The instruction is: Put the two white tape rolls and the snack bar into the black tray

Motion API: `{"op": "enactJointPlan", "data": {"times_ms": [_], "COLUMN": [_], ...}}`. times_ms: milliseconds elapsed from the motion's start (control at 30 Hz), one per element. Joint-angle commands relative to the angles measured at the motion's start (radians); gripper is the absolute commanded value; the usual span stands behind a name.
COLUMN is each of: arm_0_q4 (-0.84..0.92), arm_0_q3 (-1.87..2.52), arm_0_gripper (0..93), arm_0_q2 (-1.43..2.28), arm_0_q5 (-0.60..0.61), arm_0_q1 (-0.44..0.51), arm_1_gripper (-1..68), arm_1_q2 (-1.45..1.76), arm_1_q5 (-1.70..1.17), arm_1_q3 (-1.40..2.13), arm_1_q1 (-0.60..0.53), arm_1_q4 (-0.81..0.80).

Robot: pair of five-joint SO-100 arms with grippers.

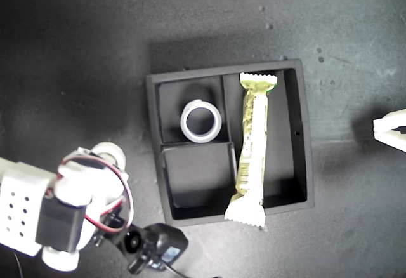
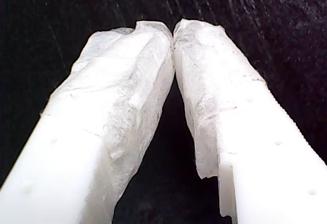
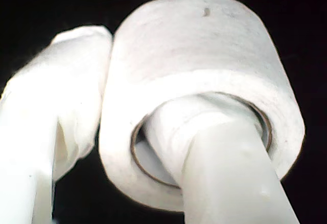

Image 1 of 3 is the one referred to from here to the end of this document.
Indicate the large white tape roll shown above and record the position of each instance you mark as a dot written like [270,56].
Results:
[185,129]

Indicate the small white tape roll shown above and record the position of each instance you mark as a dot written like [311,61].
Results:
[111,151]

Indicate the green printed snack bar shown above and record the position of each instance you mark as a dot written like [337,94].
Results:
[253,151]

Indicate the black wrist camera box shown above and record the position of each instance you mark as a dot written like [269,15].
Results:
[161,246]

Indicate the black tray with wells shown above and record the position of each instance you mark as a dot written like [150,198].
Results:
[285,125]

